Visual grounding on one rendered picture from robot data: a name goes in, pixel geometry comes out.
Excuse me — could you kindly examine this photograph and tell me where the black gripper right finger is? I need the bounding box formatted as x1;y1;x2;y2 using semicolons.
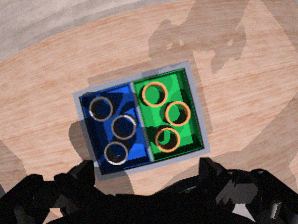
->
168;157;298;224

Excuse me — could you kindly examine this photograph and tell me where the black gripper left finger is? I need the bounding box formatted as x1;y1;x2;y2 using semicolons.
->
0;160;126;224

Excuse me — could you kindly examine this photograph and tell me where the grey metal sleeve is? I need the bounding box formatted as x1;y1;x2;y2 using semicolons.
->
89;97;117;121
111;113;137;140
104;138;130;165

